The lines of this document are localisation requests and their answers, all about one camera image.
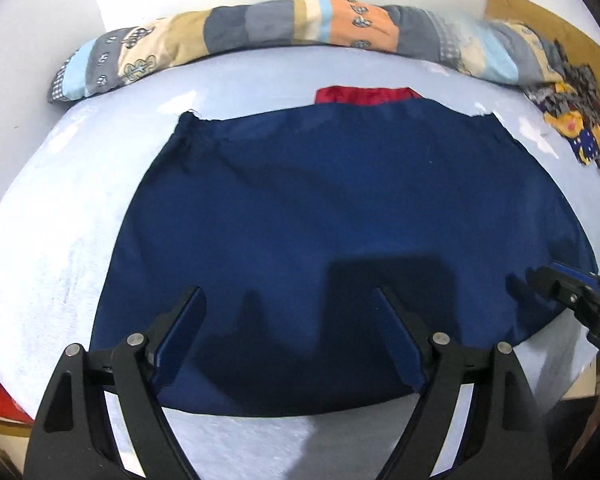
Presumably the navy blue jacket red collar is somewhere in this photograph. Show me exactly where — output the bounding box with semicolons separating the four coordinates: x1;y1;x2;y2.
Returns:
89;85;598;418

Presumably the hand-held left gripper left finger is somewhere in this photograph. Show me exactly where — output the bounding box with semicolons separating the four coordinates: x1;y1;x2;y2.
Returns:
22;285;208;480

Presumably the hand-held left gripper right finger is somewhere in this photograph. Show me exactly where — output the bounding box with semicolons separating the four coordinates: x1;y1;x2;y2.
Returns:
370;287;553;480

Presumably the patchwork quilt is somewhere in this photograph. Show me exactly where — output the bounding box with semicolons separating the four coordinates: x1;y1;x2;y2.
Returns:
47;0;566;103

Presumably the brown board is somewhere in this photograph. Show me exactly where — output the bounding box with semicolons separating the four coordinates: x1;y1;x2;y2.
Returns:
485;0;600;78

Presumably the colourful patterned cloth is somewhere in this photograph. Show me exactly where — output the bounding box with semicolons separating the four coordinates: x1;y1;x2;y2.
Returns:
525;40;600;191

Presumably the red object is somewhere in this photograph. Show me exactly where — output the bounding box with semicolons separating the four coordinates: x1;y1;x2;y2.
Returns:
0;360;33;426

